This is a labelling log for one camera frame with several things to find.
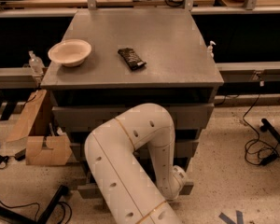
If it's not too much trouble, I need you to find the black snack packet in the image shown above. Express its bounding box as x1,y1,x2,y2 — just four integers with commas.
118,48,147,71

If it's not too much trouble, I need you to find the white pump bottle right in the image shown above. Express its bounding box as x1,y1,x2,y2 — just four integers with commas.
207,40,216,58

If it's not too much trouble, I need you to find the clear sanitizer bottle left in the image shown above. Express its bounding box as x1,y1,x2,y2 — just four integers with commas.
29,50,44,75

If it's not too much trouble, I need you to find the grey bottom drawer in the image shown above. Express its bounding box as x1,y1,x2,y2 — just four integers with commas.
77,172,194,199

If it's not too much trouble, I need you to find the grey top drawer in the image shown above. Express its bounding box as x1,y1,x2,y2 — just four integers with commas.
52,104,214,133

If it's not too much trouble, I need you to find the black floor cable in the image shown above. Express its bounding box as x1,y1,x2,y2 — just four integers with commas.
242,93,280,167
0,189,73,224

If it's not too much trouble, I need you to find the black stand leg right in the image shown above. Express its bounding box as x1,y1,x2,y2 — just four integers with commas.
260,119,280,144

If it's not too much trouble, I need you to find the black stand leg left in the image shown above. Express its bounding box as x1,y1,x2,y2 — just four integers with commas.
0,185,69,224

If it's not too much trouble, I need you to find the grey drawer cabinet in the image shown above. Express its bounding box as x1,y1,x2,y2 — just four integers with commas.
40,8,224,173

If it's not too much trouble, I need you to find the black floor cable right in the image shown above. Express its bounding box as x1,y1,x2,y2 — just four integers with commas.
242,93,280,167

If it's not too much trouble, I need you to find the black stand leg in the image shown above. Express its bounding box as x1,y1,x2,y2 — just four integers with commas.
0,185,69,224
260,119,280,144

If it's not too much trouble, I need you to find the grey drawer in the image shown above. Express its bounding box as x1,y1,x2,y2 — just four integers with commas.
52,104,214,133
77,172,194,199
71,140,199,161

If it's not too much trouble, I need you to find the cardboard box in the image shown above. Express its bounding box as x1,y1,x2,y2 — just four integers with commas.
7,90,72,166

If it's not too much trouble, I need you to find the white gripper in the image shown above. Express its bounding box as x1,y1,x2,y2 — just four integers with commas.
172,165,188,194

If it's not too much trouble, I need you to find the white bowl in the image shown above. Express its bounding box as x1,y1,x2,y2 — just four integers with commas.
48,39,91,67

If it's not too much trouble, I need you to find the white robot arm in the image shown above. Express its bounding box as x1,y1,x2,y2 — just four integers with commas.
85,104,188,224

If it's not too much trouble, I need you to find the grey middle drawer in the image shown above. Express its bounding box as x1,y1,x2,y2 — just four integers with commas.
71,140,199,161

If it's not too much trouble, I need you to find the black floor cable left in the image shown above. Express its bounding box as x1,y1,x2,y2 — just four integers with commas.
0,189,73,224

